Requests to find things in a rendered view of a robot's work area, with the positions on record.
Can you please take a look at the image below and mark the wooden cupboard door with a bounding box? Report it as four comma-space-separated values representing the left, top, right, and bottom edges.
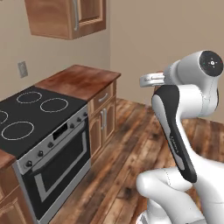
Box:
101, 99, 117, 144
88, 111, 103, 159

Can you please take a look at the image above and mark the silver cupboard door handle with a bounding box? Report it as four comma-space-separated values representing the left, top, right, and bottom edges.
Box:
99, 109, 105, 131

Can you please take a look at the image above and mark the black oven door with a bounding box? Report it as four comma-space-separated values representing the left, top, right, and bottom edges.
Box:
21, 120, 92, 221

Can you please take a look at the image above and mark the black and silver stove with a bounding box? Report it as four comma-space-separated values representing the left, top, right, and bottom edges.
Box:
0, 85, 92, 224

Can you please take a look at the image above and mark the silver oven door handle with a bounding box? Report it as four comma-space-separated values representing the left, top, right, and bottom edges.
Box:
31, 129, 88, 178

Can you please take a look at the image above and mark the grey wall outlet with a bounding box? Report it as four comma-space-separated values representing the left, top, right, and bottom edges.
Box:
17, 60, 30, 79

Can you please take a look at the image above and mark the silver drawer handle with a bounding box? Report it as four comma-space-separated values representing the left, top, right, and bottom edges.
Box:
97, 93, 109, 103

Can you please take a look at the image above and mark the wooden base cabinet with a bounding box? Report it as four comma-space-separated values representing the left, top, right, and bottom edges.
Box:
0, 163, 35, 224
87, 79, 118, 166

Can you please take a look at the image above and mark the silver wall cabinet handle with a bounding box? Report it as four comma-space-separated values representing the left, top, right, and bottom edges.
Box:
72, 0, 81, 32

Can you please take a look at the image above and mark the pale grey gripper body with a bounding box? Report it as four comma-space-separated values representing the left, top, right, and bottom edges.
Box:
139, 72, 166, 88

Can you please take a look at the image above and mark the wooden wall cabinet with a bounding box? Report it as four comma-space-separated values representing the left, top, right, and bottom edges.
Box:
24, 0, 107, 41

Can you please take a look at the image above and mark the wooden drawer front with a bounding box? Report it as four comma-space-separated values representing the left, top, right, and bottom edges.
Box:
92, 83, 115, 114

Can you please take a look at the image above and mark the wooden wall cabinet door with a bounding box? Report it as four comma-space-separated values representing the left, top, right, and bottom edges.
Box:
71, 0, 107, 40

